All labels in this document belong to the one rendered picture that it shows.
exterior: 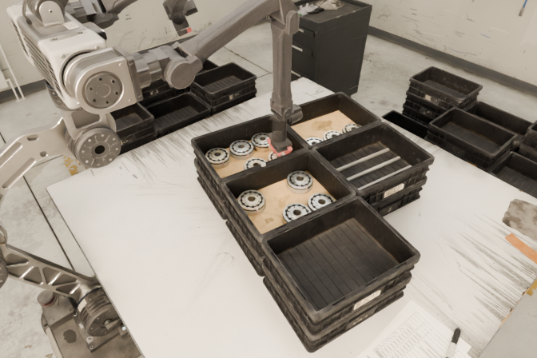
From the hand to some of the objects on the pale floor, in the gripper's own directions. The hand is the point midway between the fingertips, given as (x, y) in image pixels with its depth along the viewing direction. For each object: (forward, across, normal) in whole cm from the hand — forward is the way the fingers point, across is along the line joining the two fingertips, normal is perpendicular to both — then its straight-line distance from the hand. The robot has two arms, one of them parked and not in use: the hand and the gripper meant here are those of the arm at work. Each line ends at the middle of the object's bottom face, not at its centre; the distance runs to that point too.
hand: (279, 156), depth 162 cm
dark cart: (+86, -146, +110) cm, 202 cm away
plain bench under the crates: (+87, +13, +4) cm, 88 cm away
